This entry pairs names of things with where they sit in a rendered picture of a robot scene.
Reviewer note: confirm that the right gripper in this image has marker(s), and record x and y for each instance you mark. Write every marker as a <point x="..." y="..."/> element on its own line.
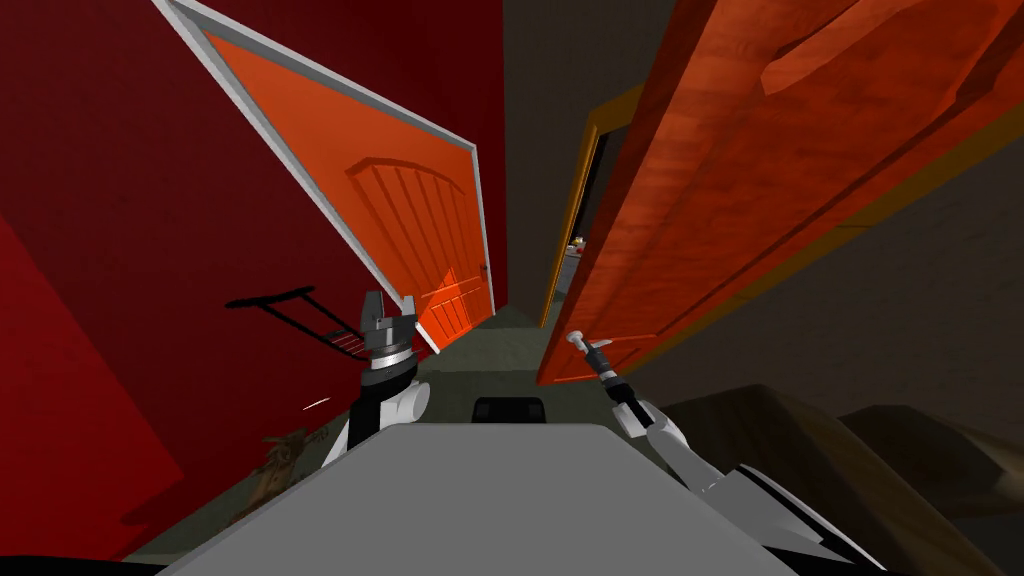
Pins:
<point x="602" y="362"/>

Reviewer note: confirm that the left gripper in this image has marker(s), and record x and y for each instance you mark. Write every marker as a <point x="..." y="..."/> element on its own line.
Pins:
<point x="390" y="332"/>

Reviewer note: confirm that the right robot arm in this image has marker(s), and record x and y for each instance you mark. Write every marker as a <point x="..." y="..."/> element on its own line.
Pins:
<point x="676" y="448"/>

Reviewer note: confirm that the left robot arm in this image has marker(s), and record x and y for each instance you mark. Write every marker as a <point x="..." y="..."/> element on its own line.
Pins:
<point x="384" y="404"/>

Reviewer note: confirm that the orange panelled door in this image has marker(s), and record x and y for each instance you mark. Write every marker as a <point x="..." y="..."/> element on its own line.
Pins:
<point x="400" y="208"/>

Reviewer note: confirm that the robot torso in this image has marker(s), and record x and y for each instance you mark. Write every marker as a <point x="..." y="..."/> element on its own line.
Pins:
<point x="480" y="504"/>

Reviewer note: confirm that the reddish wooden door leaf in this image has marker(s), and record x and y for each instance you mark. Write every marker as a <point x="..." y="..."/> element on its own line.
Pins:
<point x="760" y="184"/>

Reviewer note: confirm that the dark brown furniture piece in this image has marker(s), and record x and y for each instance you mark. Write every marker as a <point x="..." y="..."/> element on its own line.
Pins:
<point x="840" y="472"/>

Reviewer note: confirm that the black wall rack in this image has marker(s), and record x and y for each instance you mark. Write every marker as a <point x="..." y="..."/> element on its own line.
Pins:
<point x="300" y="316"/>

